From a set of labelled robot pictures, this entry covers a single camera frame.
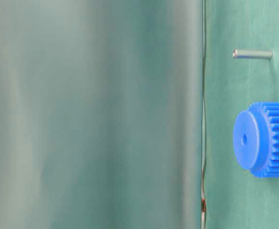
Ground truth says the silver metal shaft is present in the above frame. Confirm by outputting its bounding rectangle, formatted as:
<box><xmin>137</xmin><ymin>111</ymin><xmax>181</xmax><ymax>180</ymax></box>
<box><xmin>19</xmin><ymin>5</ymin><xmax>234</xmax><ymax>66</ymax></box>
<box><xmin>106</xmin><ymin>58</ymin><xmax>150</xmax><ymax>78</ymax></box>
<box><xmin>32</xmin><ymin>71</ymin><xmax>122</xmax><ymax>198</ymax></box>
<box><xmin>232</xmin><ymin>49</ymin><xmax>273</xmax><ymax>60</ymax></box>

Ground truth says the blue plastic gear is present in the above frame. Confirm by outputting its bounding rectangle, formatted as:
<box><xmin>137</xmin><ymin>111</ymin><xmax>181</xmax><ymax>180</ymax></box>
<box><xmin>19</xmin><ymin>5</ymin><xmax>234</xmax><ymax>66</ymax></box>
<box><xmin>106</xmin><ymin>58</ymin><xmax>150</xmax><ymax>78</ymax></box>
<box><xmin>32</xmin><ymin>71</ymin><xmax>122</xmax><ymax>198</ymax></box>
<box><xmin>233</xmin><ymin>102</ymin><xmax>279</xmax><ymax>178</ymax></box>

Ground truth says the green cloth mat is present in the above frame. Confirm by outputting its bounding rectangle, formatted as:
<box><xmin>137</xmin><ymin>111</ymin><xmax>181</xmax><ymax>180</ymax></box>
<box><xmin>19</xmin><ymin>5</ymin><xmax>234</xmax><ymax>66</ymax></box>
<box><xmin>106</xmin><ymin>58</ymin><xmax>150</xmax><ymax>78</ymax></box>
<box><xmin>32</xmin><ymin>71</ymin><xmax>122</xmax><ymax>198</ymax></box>
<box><xmin>0</xmin><ymin>0</ymin><xmax>279</xmax><ymax>229</ymax></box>

